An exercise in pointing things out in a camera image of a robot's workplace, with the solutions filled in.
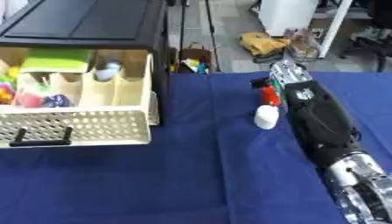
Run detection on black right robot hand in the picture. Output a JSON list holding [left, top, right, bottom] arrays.
[[249, 59, 361, 170]]

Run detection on red block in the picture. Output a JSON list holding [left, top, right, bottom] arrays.
[[260, 84, 284, 107]]

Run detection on pale drawer with compartments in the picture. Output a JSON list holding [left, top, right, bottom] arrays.
[[0, 47, 161, 149]]

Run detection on white cylinder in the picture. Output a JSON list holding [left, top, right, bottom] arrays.
[[252, 104, 282, 131]]

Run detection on clear plastic bag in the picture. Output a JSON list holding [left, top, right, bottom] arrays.
[[283, 27, 322, 63]]

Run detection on yellow bag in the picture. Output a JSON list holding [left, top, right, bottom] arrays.
[[239, 31, 291, 57]]

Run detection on black chair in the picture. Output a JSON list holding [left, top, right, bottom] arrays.
[[339, 0, 392, 73]]

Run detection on white board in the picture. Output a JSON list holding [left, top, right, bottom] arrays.
[[258, 0, 322, 38]]

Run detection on brown paper bag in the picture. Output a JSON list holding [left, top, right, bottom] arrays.
[[174, 43, 218, 74]]

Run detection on black tripod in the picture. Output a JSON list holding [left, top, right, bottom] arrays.
[[176, 0, 222, 73]]

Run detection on white and blue bottle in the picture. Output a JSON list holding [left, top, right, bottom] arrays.
[[93, 60, 124, 82]]

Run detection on black cabinet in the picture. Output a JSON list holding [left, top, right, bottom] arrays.
[[0, 0, 173, 127]]

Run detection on dark blue patterned toy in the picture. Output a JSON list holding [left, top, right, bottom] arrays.
[[41, 94, 74, 109]]

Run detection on green box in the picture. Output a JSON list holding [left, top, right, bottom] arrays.
[[19, 48, 94, 74]]

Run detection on pink toy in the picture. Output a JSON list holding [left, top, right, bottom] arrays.
[[13, 87, 49, 109]]

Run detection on yellow multicoloured toy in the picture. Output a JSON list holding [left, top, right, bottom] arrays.
[[0, 66, 20, 105]]

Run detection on white post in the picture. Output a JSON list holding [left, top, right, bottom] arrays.
[[317, 0, 355, 60]]

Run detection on black drawer handle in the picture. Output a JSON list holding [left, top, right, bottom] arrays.
[[7, 126, 75, 148]]

